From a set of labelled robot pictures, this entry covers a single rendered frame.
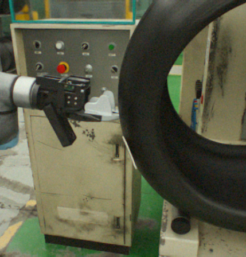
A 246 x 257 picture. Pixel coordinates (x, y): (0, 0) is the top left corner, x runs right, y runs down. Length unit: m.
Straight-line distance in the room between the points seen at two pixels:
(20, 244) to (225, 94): 1.52
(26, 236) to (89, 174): 0.71
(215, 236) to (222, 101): 0.39
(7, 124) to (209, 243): 0.58
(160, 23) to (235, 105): 0.52
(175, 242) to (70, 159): 0.90
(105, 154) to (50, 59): 0.52
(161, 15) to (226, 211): 0.39
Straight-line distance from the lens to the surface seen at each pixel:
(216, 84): 0.93
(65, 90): 0.67
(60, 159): 1.54
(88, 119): 0.65
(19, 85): 0.70
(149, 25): 0.52
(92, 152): 1.45
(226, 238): 0.84
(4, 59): 4.39
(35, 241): 2.00
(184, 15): 0.49
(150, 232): 1.99
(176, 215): 0.70
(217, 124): 0.97
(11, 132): 0.77
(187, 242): 0.73
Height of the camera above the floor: 1.37
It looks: 23 degrees down
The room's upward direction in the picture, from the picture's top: straight up
